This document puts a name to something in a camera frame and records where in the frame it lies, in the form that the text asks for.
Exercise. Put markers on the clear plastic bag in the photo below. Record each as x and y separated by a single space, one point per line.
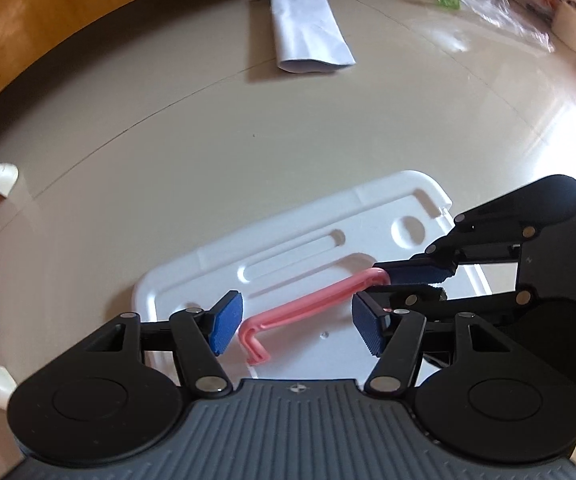
500 17

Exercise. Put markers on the white paper bag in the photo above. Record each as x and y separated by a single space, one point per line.
307 37

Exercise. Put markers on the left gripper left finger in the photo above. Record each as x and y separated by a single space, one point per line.
200 337

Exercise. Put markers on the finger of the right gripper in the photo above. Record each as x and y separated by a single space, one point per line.
418 270
405 296

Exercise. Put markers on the white lid with pink handle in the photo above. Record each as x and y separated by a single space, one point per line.
293 254

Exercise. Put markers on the white tote bag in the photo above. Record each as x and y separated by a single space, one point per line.
564 23

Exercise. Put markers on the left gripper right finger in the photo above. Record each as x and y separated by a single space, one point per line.
395 338

